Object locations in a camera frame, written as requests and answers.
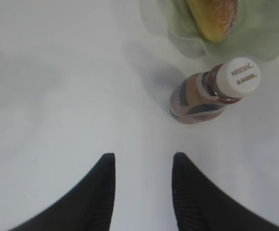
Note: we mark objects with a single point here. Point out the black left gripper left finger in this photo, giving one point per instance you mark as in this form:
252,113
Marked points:
86,207

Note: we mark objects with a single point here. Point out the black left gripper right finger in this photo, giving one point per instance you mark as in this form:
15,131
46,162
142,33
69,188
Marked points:
201,205

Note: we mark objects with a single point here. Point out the brown Nescafe coffee bottle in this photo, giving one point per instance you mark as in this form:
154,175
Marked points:
204,96

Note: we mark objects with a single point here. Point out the golden bread roll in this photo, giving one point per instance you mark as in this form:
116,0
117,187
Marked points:
214,18

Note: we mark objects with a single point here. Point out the green glass ruffled plate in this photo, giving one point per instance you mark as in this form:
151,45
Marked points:
255,32

